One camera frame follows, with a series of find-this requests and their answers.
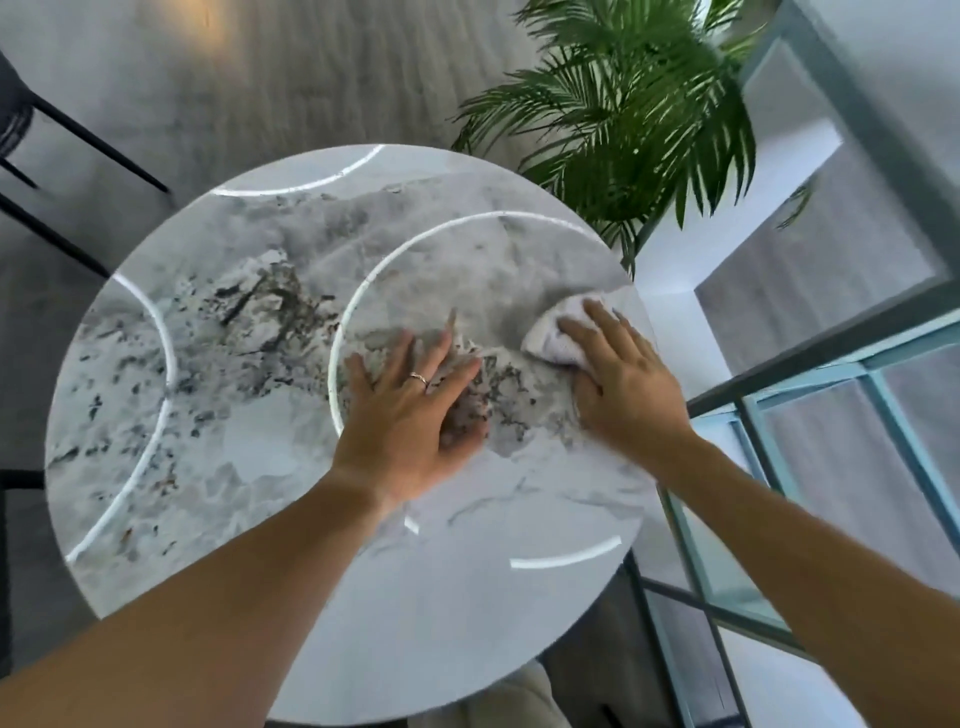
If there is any white cleaning cloth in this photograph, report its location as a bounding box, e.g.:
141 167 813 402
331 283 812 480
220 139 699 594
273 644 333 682
520 293 595 370

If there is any teal framed glass railing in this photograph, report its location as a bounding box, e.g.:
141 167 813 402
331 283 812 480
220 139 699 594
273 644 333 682
622 0 960 728

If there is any dark chair frame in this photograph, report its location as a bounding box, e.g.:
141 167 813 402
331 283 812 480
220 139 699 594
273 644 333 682
0 468 48 680

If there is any person's right hand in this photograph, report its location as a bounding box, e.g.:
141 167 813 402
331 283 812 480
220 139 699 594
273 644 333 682
557 297 696 477

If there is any black metal chair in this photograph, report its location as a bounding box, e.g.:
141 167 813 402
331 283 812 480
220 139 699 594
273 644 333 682
0 48 178 280

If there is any beige seat cushion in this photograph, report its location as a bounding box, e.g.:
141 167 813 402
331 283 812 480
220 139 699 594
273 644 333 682
426 660 573 728

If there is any person's right forearm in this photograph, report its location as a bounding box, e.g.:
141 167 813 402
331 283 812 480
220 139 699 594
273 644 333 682
648 423 960 728

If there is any person's left hand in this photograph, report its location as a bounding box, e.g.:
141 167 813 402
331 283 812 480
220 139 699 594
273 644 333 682
328 330 490 514

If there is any person's left forearm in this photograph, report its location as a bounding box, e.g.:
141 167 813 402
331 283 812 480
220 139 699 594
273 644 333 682
0 468 399 728

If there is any green palm plant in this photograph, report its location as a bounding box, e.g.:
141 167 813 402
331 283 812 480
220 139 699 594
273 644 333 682
450 0 817 280

